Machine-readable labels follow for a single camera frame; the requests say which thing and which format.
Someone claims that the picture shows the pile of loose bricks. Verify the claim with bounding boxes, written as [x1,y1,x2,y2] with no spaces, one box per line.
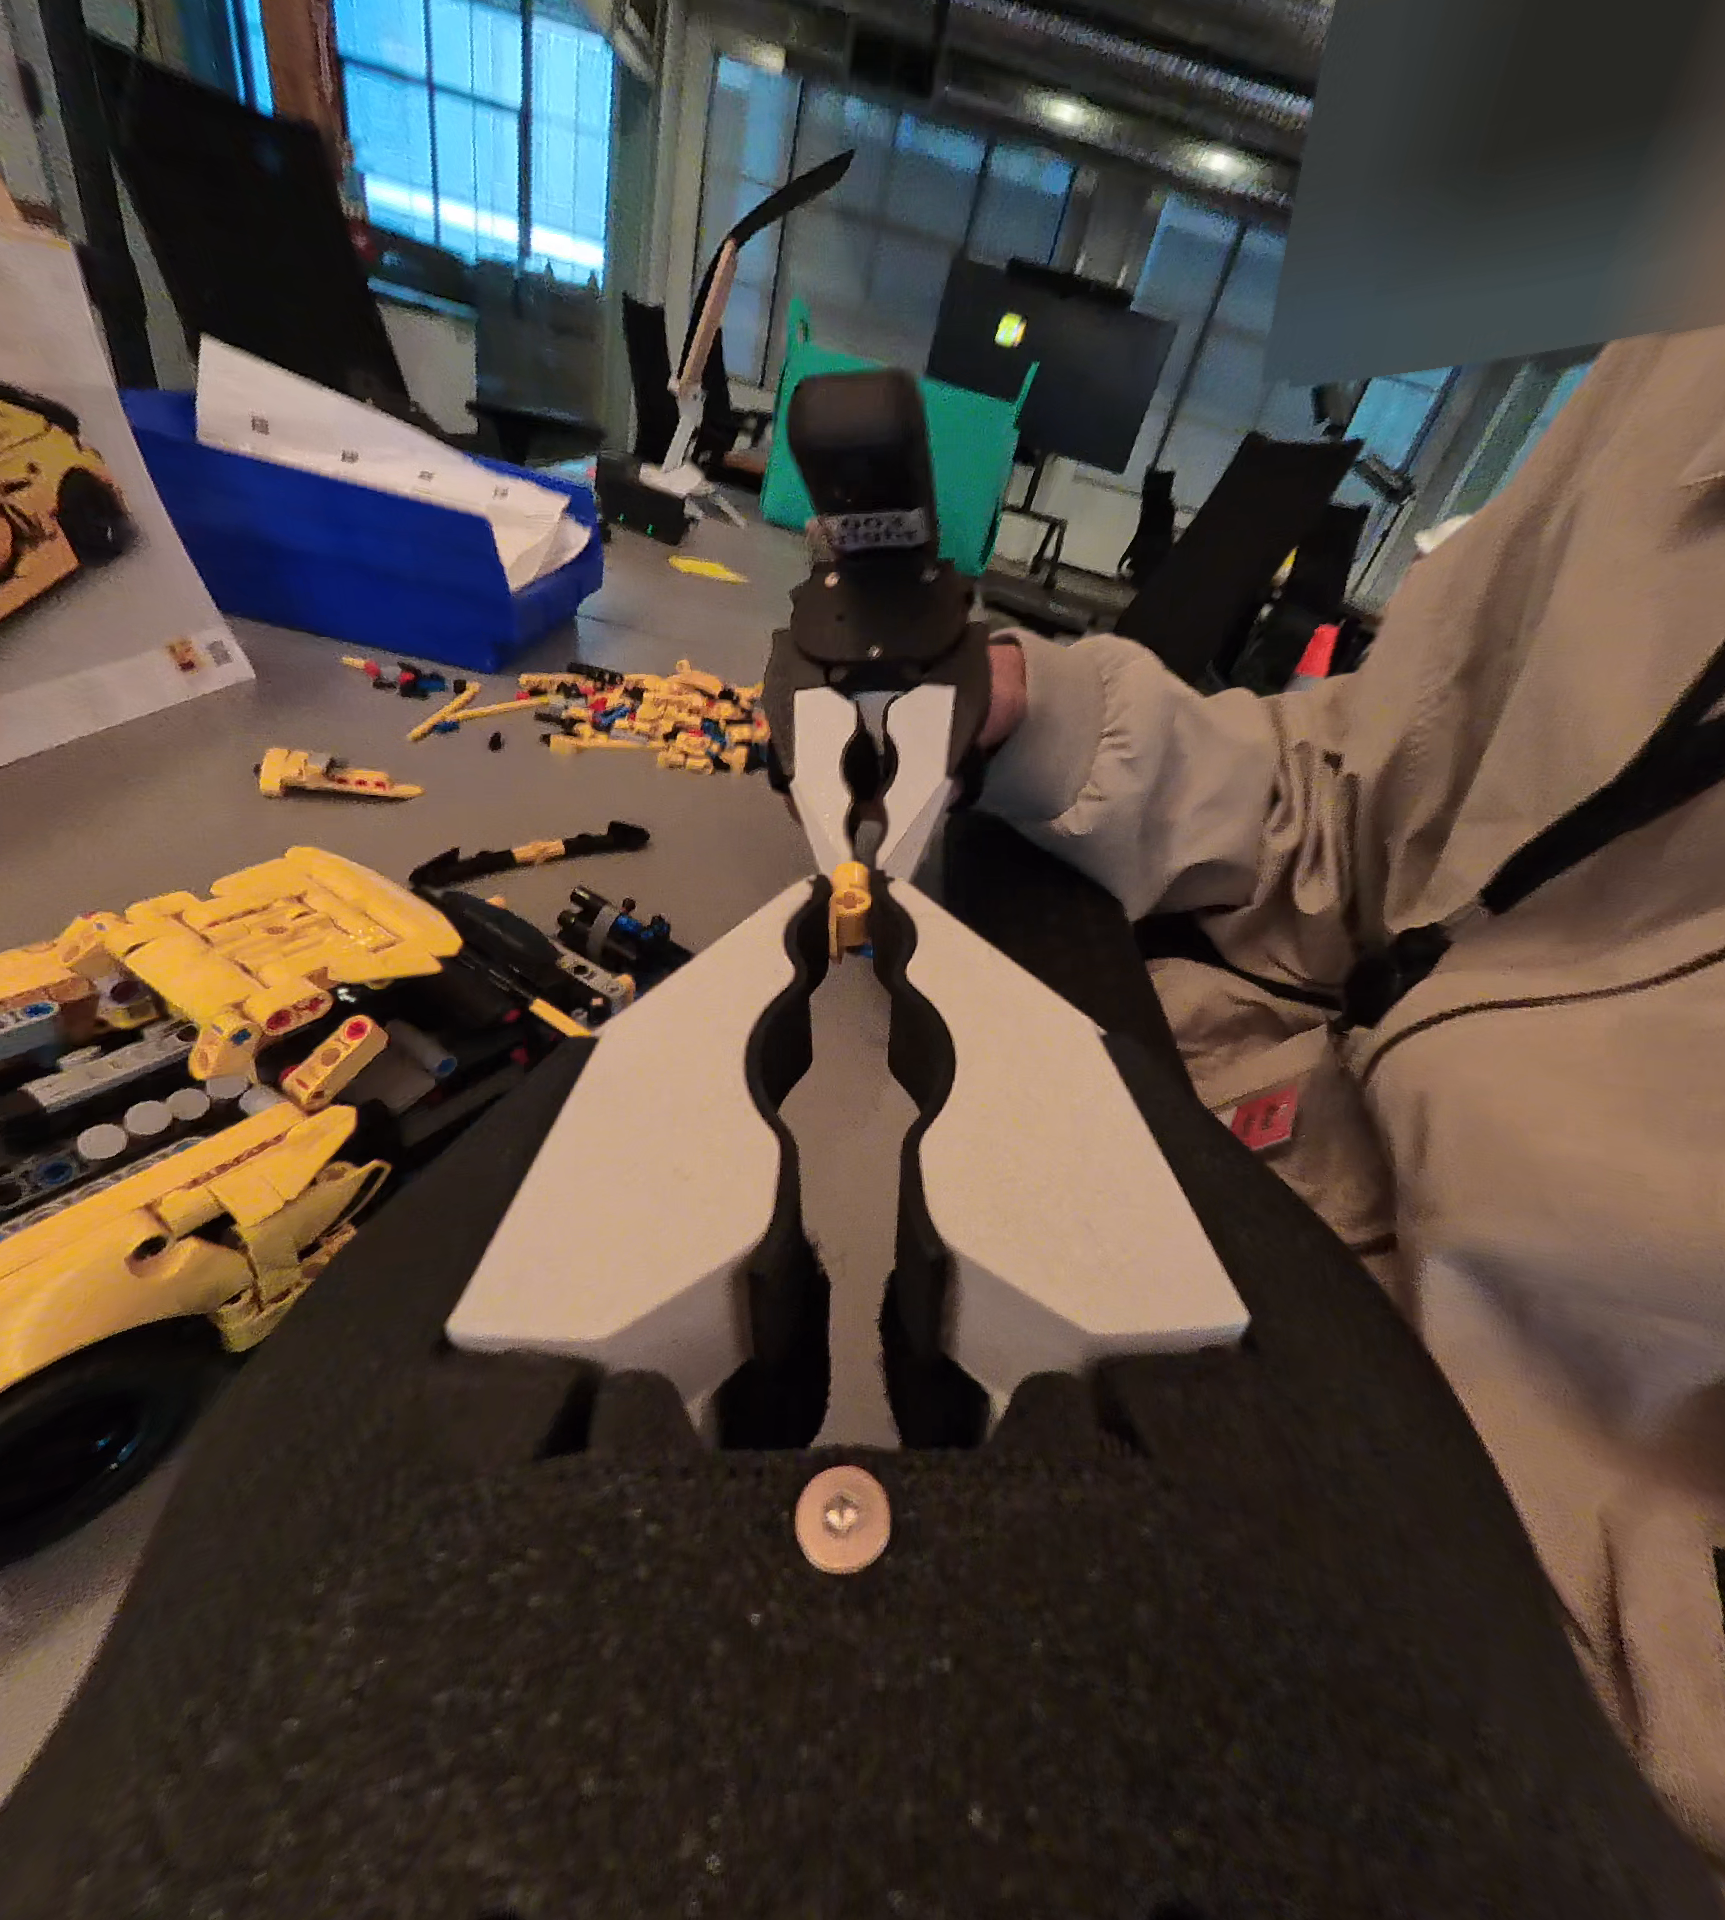
[343,652,774,779]

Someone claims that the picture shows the small yellow brick assembly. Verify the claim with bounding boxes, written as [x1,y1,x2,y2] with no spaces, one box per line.
[257,746,424,805]

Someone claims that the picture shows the window wall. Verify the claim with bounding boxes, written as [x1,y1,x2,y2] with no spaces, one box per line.
[332,0,612,291]

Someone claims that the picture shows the dark board panel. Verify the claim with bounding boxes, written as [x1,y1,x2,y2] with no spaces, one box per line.
[84,37,412,424]

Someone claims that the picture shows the grey desk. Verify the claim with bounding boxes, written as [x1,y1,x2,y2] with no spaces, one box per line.
[0,510,1148,1802]

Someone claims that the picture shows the blue plastic bin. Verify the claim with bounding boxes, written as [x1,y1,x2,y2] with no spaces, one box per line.
[118,388,606,675]

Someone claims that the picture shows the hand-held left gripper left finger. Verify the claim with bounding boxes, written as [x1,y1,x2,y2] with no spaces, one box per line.
[445,876,831,1443]

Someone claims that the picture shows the black curved brick piece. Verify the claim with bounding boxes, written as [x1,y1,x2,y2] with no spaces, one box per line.
[408,820,650,889]

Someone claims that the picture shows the black monitor on stand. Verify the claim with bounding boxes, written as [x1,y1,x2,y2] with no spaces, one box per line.
[927,258,1179,474]

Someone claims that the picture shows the person's right forearm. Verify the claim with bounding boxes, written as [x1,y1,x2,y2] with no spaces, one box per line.
[973,632,1402,925]

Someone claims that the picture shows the black office chair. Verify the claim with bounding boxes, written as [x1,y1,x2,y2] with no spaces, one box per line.
[1115,434,1371,691]

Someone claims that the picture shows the black lanyard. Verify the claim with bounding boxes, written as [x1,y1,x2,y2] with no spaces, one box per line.
[1342,525,1725,1037]

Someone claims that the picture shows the instruction booklet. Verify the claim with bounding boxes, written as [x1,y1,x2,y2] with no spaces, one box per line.
[0,210,256,805]

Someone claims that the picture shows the black device box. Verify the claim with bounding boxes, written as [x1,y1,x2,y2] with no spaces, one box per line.
[593,450,692,545]

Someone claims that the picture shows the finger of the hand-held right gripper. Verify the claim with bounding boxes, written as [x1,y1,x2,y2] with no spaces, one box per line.
[870,687,960,886]
[790,687,866,878]

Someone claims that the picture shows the yellow toy brick car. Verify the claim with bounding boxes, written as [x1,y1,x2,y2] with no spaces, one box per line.
[0,845,694,1589]

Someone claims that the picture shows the person in beige jacket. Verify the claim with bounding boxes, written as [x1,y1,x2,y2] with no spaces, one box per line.
[1148,307,1725,1920]

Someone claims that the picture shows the white paper sheets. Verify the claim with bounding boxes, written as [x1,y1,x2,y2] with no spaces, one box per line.
[196,337,570,595]

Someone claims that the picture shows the black and beige stand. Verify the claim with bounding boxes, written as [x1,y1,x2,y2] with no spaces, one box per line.
[662,150,854,489]

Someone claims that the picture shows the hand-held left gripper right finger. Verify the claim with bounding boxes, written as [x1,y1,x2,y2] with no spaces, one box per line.
[876,876,1252,1424]

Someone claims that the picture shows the teal green bin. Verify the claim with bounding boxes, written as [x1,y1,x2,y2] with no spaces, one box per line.
[761,295,1038,579]

